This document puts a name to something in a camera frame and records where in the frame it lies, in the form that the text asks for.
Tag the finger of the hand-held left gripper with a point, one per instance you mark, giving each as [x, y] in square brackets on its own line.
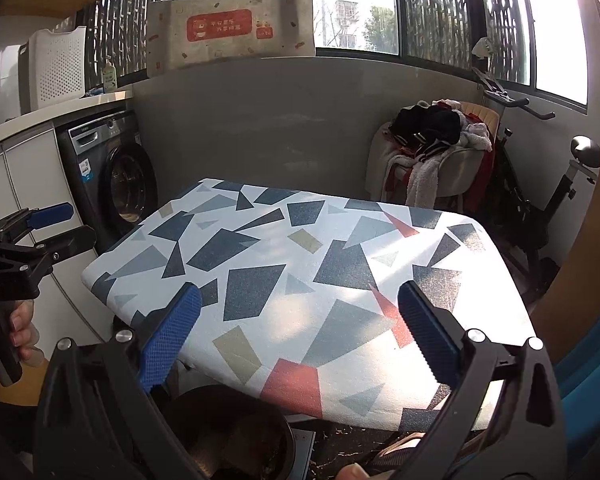
[52, 212]
[65, 242]

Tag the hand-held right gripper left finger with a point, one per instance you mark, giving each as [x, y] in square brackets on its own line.
[172, 337]

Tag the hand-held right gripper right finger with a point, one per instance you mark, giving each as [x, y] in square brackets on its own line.
[427, 337]

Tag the black round bin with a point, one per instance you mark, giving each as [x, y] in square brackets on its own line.
[230, 435]

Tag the person's left hand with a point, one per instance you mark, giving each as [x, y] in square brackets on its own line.
[25, 335]

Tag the person's right hand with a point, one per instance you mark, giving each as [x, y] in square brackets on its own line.
[357, 472]

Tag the dark grey washing machine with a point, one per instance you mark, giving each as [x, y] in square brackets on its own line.
[110, 180]

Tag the person's foot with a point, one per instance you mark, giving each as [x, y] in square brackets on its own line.
[402, 450]

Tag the white perforated laundry basket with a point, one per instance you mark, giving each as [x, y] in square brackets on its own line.
[60, 70]

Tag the yellow-green bottle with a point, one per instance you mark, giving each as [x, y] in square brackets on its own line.
[110, 77]

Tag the white fleece garment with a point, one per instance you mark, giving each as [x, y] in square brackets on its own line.
[425, 180]

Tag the black exercise bike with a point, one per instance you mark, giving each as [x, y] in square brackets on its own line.
[520, 200]

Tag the beige chair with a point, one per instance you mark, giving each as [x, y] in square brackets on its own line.
[460, 170]

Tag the blue panel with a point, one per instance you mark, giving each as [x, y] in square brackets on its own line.
[590, 400]

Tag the red garment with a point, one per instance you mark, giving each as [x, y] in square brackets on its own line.
[486, 170]

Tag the black garment striped cuffs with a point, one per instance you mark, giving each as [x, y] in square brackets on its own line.
[432, 122]

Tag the cardboard box with red label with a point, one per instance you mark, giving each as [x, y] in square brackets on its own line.
[230, 30]

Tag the small white cloth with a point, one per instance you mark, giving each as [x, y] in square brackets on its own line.
[483, 48]

